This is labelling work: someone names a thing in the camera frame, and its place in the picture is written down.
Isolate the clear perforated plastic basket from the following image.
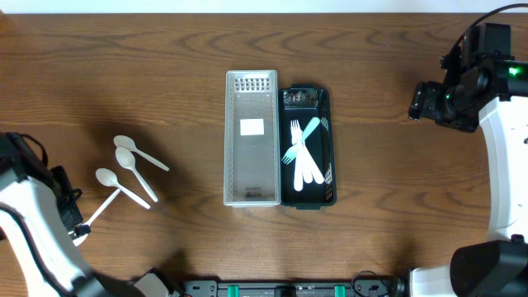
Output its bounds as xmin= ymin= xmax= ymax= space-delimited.
xmin=224 ymin=70 xmax=281 ymax=208

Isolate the white plastic spoon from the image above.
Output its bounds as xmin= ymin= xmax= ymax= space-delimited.
xmin=113 ymin=135 xmax=169 ymax=172
xmin=73 ymin=190 xmax=120 ymax=246
xmin=96 ymin=168 xmax=150 ymax=210
xmin=115 ymin=147 xmax=158 ymax=202

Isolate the black aluminium mounting rail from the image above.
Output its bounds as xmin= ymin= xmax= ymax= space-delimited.
xmin=131 ymin=267 xmax=409 ymax=297

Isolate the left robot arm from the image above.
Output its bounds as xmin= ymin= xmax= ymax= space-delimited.
xmin=1 ymin=132 xmax=143 ymax=296

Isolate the white plastic fork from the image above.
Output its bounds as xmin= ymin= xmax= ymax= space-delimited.
xmin=291 ymin=120 xmax=304 ymax=192
xmin=292 ymin=120 xmax=314 ymax=183
xmin=304 ymin=147 xmax=325 ymax=184

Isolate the black perforated plastic basket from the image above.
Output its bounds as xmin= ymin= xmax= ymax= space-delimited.
xmin=278 ymin=84 xmax=337 ymax=210

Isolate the light blue plastic fork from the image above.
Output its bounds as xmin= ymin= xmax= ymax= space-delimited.
xmin=281 ymin=117 xmax=320 ymax=164

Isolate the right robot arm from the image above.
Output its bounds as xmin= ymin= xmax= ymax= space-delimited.
xmin=408 ymin=55 xmax=527 ymax=296

